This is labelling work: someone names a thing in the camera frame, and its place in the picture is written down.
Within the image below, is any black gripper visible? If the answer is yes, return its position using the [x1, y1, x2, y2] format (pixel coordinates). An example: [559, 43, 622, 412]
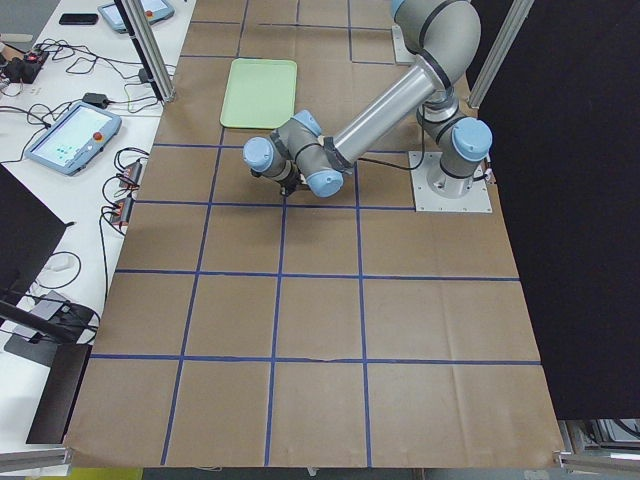
[250, 169, 306, 196]

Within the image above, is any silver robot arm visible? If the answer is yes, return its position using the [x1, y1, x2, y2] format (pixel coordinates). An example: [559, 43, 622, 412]
[243, 1, 493, 199]

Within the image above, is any mint green plastic tray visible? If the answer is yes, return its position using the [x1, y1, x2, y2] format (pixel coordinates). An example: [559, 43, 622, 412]
[220, 58, 298, 129]

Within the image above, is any black power adapter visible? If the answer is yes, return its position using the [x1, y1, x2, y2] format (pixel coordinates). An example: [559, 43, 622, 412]
[82, 92, 110, 109]

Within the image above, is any far teach pendant tablet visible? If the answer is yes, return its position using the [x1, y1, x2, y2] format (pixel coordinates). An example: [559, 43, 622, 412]
[97, 0, 175, 34]

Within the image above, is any teach pendant tablet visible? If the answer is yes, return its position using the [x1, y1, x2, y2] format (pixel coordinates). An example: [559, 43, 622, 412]
[97, 0, 175, 34]
[25, 101, 122, 176]

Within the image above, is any near teach pendant tablet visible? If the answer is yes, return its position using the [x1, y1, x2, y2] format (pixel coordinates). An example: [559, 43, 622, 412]
[25, 101, 122, 176]

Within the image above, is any black monitor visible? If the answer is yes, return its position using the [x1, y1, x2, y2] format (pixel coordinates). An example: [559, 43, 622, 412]
[1, 168, 97, 367]

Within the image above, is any black smartphone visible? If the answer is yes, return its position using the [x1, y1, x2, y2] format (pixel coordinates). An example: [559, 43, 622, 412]
[58, 13, 99, 26]

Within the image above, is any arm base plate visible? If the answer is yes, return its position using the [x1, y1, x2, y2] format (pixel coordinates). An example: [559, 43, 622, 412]
[408, 151, 492, 214]
[391, 25, 415, 66]

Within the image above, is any aluminium frame post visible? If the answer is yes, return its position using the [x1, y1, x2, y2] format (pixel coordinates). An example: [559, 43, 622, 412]
[114, 0, 176, 103]

